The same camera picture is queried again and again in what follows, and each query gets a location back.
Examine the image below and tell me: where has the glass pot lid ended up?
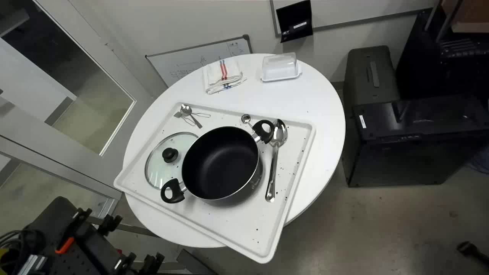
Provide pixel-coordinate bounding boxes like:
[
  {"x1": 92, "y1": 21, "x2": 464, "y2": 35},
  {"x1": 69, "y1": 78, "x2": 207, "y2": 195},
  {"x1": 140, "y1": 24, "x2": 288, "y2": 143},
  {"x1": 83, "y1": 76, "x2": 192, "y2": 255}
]
[{"x1": 144, "y1": 131, "x2": 198, "y2": 189}]

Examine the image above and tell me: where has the black cooking pot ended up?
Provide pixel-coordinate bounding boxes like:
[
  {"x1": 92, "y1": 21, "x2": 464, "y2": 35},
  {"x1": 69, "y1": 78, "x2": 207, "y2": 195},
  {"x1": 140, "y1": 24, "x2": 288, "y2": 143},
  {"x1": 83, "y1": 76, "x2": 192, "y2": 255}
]
[{"x1": 161, "y1": 119, "x2": 276, "y2": 203}]

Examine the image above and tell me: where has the small metal measuring spoon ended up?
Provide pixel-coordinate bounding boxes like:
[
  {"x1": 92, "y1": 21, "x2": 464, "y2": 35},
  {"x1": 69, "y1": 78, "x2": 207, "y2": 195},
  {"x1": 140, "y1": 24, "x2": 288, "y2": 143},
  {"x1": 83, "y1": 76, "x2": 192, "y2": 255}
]
[{"x1": 242, "y1": 114, "x2": 254, "y2": 128}]

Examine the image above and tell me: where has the large metal serving spoon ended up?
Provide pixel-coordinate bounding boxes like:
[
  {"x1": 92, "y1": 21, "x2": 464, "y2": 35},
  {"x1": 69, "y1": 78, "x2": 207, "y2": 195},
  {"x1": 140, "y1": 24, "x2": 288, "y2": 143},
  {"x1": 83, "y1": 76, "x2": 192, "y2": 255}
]
[{"x1": 265, "y1": 119, "x2": 288, "y2": 201}]

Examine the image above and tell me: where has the round white table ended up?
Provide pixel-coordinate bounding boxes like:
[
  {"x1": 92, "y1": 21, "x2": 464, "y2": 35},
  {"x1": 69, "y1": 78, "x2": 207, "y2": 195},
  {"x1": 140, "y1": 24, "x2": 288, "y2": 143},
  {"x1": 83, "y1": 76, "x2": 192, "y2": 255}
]
[{"x1": 124, "y1": 53, "x2": 346, "y2": 224}]

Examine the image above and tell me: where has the black paper shredder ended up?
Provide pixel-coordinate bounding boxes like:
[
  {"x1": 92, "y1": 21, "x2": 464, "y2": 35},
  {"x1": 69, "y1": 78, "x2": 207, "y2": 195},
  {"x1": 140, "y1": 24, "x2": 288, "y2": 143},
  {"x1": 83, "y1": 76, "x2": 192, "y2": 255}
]
[{"x1": 344, "y1": 46, "x2": 488, "y2": 188}]

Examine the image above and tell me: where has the black shelf unit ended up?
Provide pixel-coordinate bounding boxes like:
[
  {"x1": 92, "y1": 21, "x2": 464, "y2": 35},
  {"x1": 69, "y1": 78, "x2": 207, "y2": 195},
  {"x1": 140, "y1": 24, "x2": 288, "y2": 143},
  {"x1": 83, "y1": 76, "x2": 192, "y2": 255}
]
[{"x1": 396, "y1": 0, "x2": 489, "y2": 99}]

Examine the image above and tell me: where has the black equipment cart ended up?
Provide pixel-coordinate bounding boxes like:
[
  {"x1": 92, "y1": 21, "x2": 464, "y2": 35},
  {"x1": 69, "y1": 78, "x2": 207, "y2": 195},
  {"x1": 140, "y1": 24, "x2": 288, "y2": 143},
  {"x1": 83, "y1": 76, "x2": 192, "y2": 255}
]
[{"x1": 0, "y1": 197, "x2": 166, "y2": 275}]

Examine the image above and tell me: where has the whiteboard leaning on wall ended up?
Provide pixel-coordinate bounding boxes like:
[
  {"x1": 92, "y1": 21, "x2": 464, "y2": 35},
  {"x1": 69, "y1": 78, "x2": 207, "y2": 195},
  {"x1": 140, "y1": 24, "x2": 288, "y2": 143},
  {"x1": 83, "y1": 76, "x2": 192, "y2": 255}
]
[{"x1": 147, "y1": 35, "x2": 253, "y2": 85}]

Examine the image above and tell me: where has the black wall mounted holder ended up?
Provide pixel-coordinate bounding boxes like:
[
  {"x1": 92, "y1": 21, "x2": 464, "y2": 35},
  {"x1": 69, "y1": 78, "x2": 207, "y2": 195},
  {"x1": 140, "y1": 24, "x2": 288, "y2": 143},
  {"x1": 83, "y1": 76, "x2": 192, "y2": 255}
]
[{"x1": 277, "y1": 0, "x2": 314, "y2": 42}]

